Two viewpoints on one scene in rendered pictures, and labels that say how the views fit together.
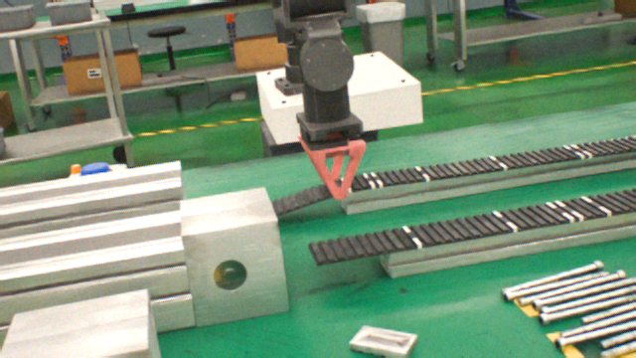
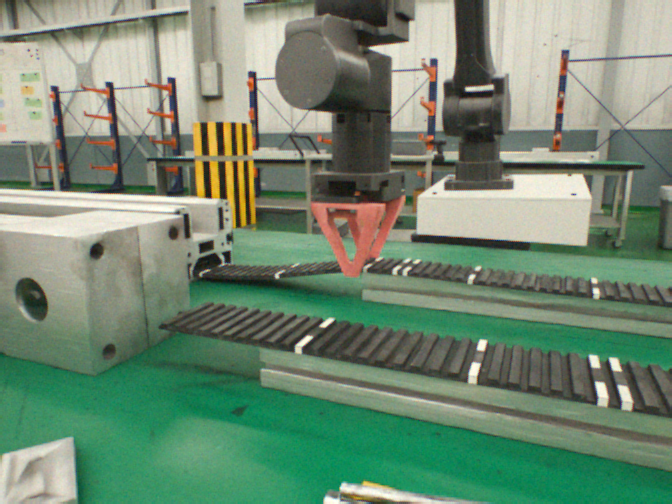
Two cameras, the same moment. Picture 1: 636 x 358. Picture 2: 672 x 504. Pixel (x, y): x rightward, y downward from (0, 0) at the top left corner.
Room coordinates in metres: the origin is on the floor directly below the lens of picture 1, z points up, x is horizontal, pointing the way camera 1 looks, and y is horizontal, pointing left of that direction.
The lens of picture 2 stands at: (0.43, -0.28, 0.93)
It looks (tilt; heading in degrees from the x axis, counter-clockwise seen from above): 13 degrees down; 28
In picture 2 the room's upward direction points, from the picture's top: straight up
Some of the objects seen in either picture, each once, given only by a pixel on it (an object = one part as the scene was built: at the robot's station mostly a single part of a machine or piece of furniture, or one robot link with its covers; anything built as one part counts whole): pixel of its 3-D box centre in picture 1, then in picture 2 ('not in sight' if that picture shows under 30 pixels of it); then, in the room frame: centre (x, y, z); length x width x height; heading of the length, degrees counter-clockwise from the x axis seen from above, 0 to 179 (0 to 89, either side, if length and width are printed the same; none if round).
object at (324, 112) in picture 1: (326, 102); (361, 152); (0.86, -0.07, 0.92); 0.10 x 0.07 x 0.07; 7
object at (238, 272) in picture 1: (232, 249); (111, 278); (0.67, 0.06, 0.83); 0.12 x 0.09 x 0.10; 6
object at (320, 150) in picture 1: (334, 160); (356, 227); (0.85, -0.07, 0.85); 0.07 x 0.07 x 0.09; 7
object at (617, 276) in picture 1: (572, 288); not in sight; (0.58, -0.25, 0.78); 0.11 x 0.01 x 0.01; 103
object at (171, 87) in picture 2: not in sight; (100, 137); (6.88, 8.67, 1.10); 3.30 x 0.90 x 2.20; 95
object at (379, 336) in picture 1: (384, 342); (38, 481); (0.53, -0.07, 0.78); 0.05 x 0.03 x 0.01; 58
